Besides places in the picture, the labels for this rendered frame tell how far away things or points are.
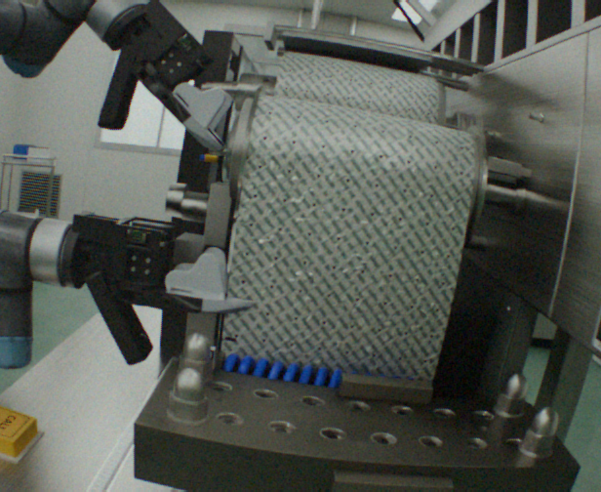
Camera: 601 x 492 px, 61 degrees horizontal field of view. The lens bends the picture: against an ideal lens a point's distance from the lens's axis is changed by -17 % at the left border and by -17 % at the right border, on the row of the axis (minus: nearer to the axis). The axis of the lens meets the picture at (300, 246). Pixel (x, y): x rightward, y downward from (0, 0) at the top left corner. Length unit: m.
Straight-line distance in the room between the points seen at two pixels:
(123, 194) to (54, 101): 1.48
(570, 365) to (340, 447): 0.48
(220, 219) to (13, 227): 0.25
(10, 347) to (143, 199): 5.77
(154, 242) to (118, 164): 5.92
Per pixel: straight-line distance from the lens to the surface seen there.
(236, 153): 0.61
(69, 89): 6.81
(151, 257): 0.61
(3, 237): 0.67
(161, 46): 0.69
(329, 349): 0.64
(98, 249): 0.64
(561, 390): 0.90
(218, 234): 0.69
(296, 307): 0.62
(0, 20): 0.71
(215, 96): 0.67
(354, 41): 0.93
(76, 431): 0.71
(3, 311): 0.70
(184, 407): 0.48
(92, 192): 6.63
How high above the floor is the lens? 1.26
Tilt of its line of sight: 9 degrees down
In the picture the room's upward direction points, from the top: 9 degrees clockwise
